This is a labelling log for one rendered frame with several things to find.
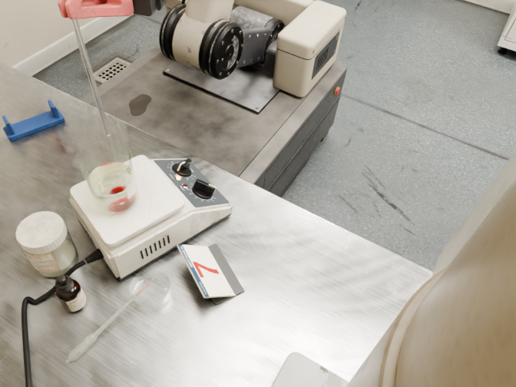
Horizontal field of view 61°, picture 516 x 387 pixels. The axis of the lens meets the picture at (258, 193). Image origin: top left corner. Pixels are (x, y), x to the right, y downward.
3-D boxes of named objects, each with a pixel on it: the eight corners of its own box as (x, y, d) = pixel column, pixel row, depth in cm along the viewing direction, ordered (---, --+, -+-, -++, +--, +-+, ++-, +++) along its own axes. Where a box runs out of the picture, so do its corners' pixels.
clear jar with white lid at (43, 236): (51, 238, 65) (33, 205, 59) (87, 249, 64) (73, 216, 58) (26, 272, 61) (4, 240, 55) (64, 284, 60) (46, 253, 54)
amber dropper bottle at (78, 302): (59, 309, 58) (42, 283, 53) (73, 289, 60) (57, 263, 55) (78, 316, 58) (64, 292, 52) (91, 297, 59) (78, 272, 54)
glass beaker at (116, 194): (138, 179, 62) (128, 135, 56) (144, 213, 59) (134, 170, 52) (87, 188, 61) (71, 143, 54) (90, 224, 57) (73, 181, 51)
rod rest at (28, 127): (58, 111, 83) (53, 97, 80) (65, 121, 81) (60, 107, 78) (4, 131, 79) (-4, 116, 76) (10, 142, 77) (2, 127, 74)
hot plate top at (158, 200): (144, 156, 66) (143, 152, 65) (188, 206, 60) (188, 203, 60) (67, 192, 61) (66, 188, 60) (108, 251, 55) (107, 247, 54)
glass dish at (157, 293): (130, 314, 58) (127, 307, 57) (132, 278, 62) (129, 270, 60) (172, 310, 59) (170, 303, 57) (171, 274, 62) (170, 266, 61)
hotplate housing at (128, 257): (188, 167, 76) (185, 133, 70) (234, 216, 70) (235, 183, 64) (64, 231, 66) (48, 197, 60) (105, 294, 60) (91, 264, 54)
